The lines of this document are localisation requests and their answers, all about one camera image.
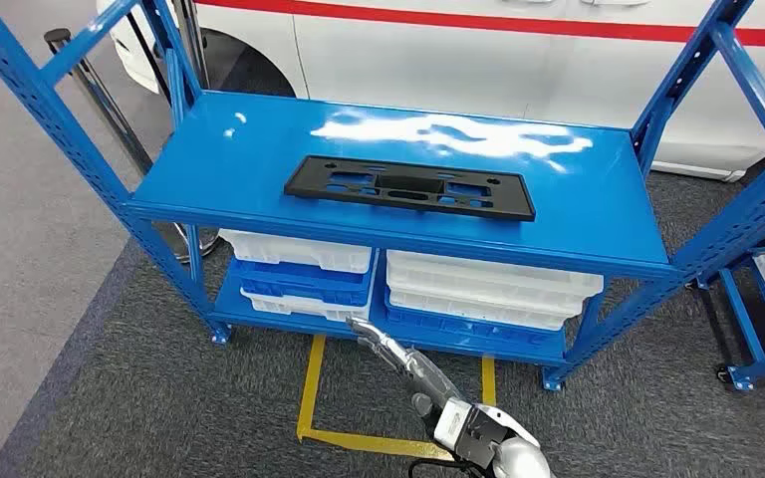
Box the black plastic plate frame part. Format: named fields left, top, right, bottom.
left=283, top=154, right=538, bottom=223

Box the white car with red stripe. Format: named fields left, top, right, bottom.
left=95, top=0, right=765, bottom=184

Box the blue plastic storage bin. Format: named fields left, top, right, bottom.
left=384, top=306, right=566, bottom=349
left=227, top=257, right=375, bottom=309

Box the blue metal shelf rack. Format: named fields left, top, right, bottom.
left=0, top=0, right=765, bottom=395
left=685, top=224, right=765, bottom=395

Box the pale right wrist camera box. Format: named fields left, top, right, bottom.
left=432, top=398, right=510, bottom=471

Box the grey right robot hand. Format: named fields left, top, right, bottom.
left=346, top=316, right=467, bottom=417

